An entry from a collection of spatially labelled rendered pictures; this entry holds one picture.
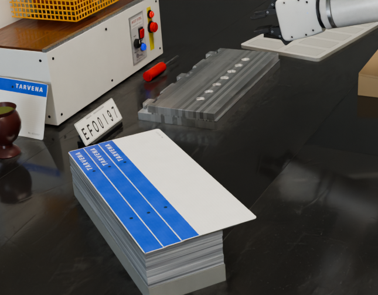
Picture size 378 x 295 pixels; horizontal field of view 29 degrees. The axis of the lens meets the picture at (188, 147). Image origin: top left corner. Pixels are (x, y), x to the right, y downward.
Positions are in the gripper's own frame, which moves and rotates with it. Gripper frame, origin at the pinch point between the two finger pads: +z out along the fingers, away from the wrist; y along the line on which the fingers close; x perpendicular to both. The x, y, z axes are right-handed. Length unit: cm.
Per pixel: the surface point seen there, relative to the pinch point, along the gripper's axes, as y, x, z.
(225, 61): 11.5, 12.0, 18.1
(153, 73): 9.5, 3.2, 36.0
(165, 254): 14, -82, -12
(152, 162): 9, -58, 2
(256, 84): 16.6, 3.9, 7.1
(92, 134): 10.5, -37.2, 30.2
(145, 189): 10, -67, -1
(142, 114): 12.3, -21.9, 26.2
